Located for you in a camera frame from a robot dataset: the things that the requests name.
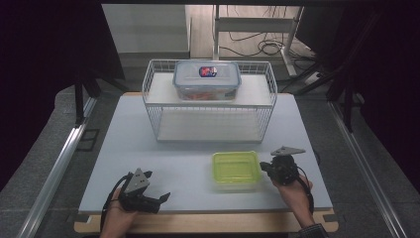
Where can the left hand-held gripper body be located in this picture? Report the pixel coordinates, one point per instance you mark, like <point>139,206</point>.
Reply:
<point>137,193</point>

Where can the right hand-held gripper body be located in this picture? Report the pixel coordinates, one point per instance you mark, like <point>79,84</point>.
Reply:
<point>285,168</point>

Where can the green plastic container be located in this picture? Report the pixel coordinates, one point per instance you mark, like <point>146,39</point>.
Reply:
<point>236,168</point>

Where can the clear food container blue lid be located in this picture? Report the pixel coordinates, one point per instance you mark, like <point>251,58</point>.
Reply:
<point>206,79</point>

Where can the person's right hand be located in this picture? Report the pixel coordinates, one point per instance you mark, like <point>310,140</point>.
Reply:
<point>294,198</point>

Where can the person's left hand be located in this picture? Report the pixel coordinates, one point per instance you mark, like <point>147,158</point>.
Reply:
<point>117,221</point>

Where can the black metal stand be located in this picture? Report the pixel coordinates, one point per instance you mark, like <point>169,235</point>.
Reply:
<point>347,109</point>
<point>79,102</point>

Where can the white power strip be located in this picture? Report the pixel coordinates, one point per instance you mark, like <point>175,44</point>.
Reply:
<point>313,77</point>

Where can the white cabinet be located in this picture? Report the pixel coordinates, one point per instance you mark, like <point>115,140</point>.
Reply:
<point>145,29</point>

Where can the silver metal rail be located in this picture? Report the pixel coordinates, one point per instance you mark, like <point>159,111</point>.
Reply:
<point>56,168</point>
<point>363,165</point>

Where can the white metal desk frame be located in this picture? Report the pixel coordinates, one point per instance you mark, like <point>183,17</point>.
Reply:
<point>254,24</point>

